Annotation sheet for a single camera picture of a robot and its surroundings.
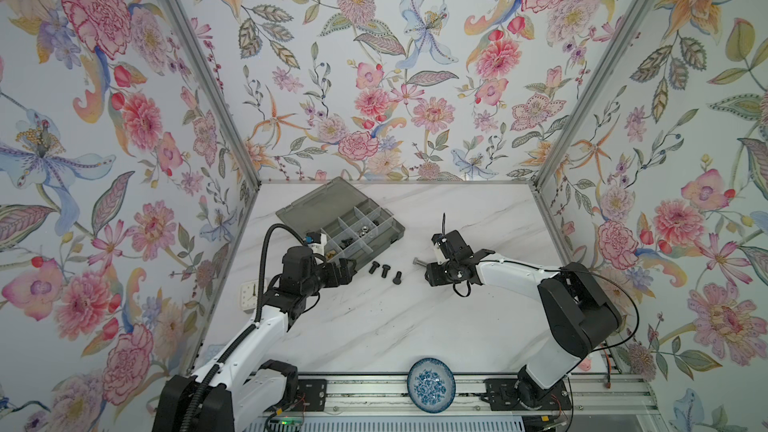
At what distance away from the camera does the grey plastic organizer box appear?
1.01 metres

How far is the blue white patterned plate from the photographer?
736mm

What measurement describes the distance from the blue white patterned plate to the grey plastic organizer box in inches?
14.7
